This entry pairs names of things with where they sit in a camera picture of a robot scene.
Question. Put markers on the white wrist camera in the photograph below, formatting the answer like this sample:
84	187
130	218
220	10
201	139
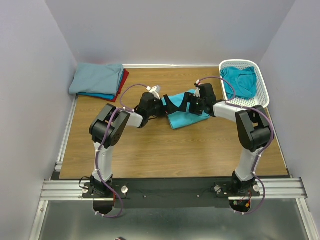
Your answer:
197	92
155	90

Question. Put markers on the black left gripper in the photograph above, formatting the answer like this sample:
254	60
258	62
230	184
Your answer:
162	106

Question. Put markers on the folded red t-shirt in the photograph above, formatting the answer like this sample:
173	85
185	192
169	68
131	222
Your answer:
113	98

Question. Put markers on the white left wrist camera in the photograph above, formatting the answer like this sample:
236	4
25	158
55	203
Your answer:
155	90

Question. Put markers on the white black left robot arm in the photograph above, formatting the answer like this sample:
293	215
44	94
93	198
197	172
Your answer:
109	125

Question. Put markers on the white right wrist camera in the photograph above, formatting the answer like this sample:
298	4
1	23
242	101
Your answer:
197	92

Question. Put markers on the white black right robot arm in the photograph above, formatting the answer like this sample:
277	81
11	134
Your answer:
254	129

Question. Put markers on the teal t-shirt in basket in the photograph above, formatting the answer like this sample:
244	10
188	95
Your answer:
244	81

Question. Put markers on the folded blue t-shirt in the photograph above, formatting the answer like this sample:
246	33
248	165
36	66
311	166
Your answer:
94	95

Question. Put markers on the bright cyan t-shirt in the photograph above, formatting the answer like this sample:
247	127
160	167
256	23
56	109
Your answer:
180	119

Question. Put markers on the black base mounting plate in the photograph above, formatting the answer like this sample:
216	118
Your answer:
169	193

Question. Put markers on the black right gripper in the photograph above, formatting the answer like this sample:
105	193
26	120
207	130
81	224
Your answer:
190	104

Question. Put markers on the white perforated laundry basket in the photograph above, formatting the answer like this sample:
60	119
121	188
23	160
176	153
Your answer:
262	96

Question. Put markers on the folded grey-blue t-shirt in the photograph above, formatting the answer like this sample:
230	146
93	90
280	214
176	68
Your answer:
97	79

